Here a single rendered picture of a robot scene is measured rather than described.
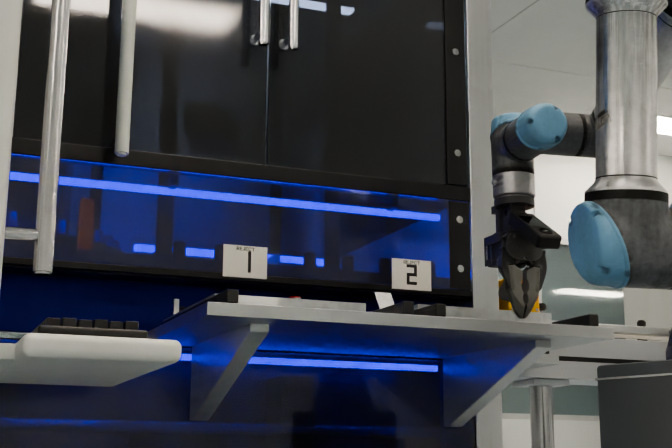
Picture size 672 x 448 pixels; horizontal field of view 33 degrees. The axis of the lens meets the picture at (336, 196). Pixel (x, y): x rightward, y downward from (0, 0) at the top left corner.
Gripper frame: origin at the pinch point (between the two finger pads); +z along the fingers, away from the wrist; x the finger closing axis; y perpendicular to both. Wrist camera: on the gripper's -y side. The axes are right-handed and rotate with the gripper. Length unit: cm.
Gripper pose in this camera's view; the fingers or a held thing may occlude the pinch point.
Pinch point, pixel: (524, 310)
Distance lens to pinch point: 200.2
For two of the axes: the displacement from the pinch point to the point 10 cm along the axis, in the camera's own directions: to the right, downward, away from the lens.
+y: -3.7, 2.3, 9.0
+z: 0.0, 9.7, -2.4
